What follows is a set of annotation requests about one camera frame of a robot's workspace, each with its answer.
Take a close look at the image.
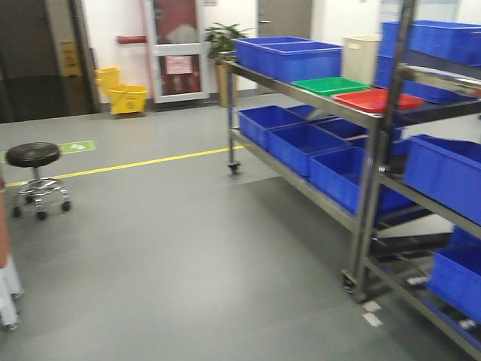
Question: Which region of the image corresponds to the green plastic tray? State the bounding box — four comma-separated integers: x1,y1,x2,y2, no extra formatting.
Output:
292,77,370,96

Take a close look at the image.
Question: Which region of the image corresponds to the yellow mop bucket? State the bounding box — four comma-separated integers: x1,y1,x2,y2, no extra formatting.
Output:
95,67,148,115

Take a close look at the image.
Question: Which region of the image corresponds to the potted plant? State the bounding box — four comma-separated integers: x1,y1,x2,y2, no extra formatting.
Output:
204,22,250,108

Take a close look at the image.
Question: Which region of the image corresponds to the red plastic tray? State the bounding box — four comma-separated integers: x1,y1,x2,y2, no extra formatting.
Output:
332,89,425,114

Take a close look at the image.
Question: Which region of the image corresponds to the steel trolley cart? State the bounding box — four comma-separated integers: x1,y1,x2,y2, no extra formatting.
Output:
223,61,480,299

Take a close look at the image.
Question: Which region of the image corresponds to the cream plastic basket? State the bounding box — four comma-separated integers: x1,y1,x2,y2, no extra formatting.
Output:
341,34,381,85

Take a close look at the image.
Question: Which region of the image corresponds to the black round stool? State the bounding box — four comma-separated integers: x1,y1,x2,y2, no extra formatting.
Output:
5,141,72,220

